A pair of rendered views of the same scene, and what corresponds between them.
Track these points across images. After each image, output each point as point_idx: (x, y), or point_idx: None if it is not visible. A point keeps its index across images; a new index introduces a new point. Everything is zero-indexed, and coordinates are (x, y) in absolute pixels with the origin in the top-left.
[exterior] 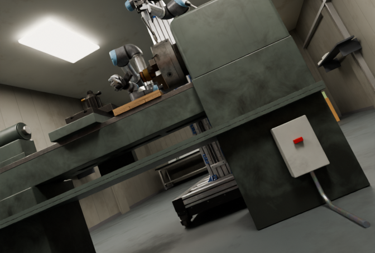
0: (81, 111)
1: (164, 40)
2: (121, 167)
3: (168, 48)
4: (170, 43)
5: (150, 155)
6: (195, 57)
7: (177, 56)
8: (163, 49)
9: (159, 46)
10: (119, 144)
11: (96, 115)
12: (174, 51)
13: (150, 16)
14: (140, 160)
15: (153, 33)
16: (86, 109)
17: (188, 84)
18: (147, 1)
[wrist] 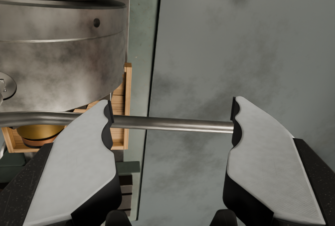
0: (131, 197)
1: (78, 31)
2: (149, 106)
3: (123, 22)
4: (112, 6)
5: (153, 75)
6: None
7: None
8: (121, 43)
9: (109, 59)
10: None
11: (130, 169)
12: (91, 0)
13: (110, 134)
14: (152, 86)
15: (40, 110)
16: (132, 191)
17: None
18: (334, 187)
